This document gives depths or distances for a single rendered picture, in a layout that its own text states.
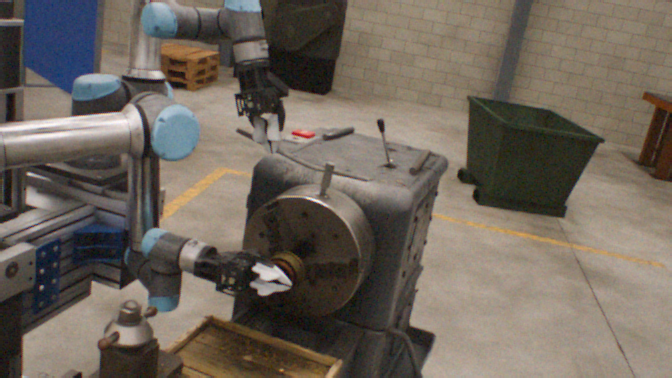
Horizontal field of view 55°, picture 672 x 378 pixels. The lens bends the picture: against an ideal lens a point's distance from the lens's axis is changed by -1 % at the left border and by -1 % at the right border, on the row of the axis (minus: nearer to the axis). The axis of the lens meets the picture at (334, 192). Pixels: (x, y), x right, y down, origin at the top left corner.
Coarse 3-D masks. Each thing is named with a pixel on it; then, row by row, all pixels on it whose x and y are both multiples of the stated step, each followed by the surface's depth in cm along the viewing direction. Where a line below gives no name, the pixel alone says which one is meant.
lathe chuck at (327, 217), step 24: (288, 192) 160; (312, 192) 158; (288, 216) 157; (312, 216) 154; (336, 216) 152; (264, 240) 160; (312, 240) 156; (336, 240) 154; (360, 240) 155; (312, 288) 159; (336, 288) 157; (288, 312) 163; (312, 312) 161
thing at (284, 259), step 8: (272, 256) 151; (280, 256) 148; (288, 256) 148; (296, 256) 149; (280, 264) 145; (288, 264) 146; (296, 264) 148; (288, 272) 144; (296, 272) 146; (272, 280) 150; (296, 280) 147
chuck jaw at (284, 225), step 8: (272, 208) 158; (280, 208) 156; (264, 216) 154; (272, 216) 154; (280, 216) 155; (272, 224) 154; (280, 224) 153; (288, 224) 157; (272, 232) 152; (280, 232) 152; (288, 232) 155; (272, 240) 153; (280, 240) 152; (288, 240) 153; (296, 240) 157; (272, 248) 151; (280, 248) 150; (288, 248) 152
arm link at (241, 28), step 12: (228, 0) 140; (240, 0) 139; (252, 0) 140; (228, 12) 141; (240, 12) 140; (252, 12) 141; (228, 24) 142; (240, 24) 140; (252, 24) 141; (228, 36) 146; (240, 36) 141; (252, 36) 141; (264, 36) 144
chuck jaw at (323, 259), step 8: (312, 256) 154; (320, 256) 154; (328, 256) 154; (336, 256) 154; (304, 264) 149; (312, 264) 149; (320, 264) 150; (328, 264) 151; (336, 264) 151; (344, 264) 150; (352, 264) 154; (360, 264) 155; (304, 272) 150; (312, 272) 150; (320, 272) 151; (328, 272) 152; (336, 272) 151; (344, 272) 151; (352, 272) 154
